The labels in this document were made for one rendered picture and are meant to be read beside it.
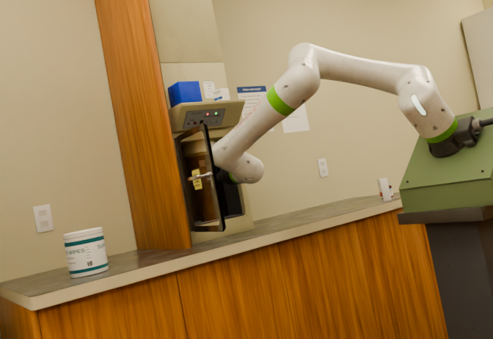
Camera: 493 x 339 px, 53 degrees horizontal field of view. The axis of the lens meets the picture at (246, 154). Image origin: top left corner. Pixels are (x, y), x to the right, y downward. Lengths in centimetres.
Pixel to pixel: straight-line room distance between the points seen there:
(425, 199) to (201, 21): 124
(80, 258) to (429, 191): 118
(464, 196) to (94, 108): 164
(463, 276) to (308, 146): 153
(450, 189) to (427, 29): 274
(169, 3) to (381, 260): 148
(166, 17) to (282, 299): 127
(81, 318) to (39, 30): 138
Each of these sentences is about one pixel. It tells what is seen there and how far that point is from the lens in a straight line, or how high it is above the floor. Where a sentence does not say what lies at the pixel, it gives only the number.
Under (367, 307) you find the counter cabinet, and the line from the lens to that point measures 234.
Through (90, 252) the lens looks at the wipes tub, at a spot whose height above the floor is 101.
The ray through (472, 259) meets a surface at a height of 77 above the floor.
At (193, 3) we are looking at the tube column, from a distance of 236.
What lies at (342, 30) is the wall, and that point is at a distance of 359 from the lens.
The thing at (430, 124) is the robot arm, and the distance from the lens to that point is 176.
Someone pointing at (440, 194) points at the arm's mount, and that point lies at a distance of 177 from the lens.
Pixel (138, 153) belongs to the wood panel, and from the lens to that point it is 225.
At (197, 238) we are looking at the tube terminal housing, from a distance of 211.
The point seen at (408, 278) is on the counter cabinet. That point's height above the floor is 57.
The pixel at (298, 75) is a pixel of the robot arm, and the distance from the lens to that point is 166.
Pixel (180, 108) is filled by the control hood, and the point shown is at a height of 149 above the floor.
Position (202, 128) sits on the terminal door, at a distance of 183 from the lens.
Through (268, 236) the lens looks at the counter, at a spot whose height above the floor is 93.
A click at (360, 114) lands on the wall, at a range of 349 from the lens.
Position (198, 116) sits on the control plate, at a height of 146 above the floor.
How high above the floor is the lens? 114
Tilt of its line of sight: 4 degrees up
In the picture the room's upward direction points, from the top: 11 degrees counter-clockwise
